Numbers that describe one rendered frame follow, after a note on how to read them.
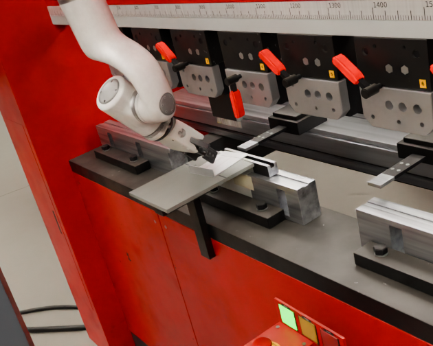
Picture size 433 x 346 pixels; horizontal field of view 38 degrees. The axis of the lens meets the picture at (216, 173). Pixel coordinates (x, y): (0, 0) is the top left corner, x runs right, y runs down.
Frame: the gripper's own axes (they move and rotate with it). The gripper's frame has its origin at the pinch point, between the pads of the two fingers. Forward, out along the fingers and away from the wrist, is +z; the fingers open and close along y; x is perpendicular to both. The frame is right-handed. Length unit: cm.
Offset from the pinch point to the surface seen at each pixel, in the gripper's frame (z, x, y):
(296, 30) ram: -21.8, -20.0, -34.9
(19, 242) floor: 105, 38, 233
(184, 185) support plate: -0.8, 9.0, 0.5
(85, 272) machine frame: 49, 38, 87
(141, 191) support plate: -4.8, 13.7, 9.7
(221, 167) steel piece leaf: 5.8, 0.9, -2.5
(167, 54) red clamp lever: -15.0, -18.9, 8.7
